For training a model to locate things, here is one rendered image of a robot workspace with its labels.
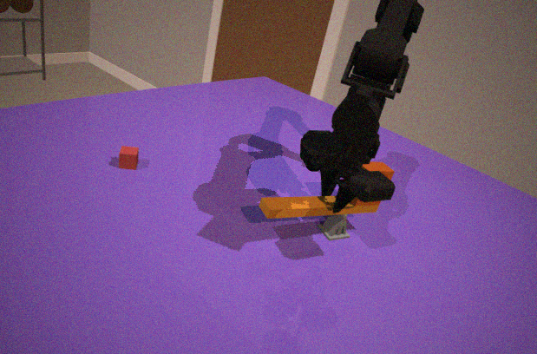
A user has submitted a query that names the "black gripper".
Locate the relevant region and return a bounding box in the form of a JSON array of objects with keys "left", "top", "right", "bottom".
[{"left": 320, "top": 132, "right": 396, "bottom": 213}]

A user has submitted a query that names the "red cube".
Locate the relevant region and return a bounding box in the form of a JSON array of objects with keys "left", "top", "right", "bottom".
[{"left": 119, "top": 146, "right": 139, "bottom": 170}]

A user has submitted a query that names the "orange l-shaped bar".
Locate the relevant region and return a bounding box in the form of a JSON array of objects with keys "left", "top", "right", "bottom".
[{"left": 259, "top": 161, "right": 395, "bottom": 219}]

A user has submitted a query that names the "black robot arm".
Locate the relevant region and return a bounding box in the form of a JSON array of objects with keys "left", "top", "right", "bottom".
[{"left": 300, "top": 0, "right": 424, "bottom": 174}]

